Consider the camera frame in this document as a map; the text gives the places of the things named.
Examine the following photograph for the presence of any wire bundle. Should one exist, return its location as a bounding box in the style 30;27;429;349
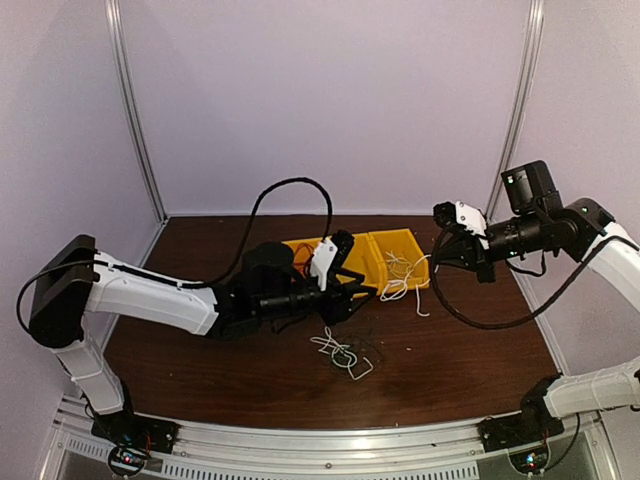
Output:
309;327;384;382

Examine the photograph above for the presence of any yellow three-compartment bin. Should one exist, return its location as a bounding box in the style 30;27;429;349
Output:
282;228;430;297

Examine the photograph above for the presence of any long red wire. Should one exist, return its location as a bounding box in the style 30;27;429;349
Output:
289;242;316;274

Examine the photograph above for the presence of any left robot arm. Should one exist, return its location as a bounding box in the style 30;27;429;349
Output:
16;231;376;444

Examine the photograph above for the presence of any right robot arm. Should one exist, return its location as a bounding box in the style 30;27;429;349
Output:
429;160;639;442

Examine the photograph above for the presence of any right circuit board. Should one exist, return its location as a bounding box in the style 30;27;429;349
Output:
508;447;550;475

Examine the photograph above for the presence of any circuit board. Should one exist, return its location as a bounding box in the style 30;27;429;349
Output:
508;447;550;475
107;446;149;477

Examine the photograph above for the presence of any left circuit board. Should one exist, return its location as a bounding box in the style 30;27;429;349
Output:
107;446;149;477

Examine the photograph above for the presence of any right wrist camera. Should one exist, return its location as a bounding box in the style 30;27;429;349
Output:
433;201;489;250

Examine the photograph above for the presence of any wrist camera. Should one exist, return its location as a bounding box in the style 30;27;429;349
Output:
309;230;355;292
433;201;489;250

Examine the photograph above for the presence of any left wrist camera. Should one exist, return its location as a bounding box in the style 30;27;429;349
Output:
309;230;355;292

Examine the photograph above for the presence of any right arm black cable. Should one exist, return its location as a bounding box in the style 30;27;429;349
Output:
429;224;621;330

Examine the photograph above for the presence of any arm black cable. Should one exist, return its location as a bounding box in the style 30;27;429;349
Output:
429;224;621;330
15;177;334;346

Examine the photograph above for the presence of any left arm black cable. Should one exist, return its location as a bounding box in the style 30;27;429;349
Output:
15;177;334;346

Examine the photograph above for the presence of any right aluminium frame post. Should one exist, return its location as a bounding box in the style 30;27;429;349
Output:
485;0;545;219

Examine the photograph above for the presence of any aluminium frame post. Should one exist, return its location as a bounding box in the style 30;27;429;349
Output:
104;0;168;223
485;0;545;219

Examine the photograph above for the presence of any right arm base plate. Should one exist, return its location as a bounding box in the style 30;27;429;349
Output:
477;413;564;453

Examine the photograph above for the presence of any aluminium front rail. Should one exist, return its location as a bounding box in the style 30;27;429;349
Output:
35;396;623;479

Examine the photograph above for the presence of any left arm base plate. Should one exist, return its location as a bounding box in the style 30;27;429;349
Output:
91;415;179;454

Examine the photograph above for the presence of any left aluminium frame post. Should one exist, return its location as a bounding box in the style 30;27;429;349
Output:
104;0;168;223

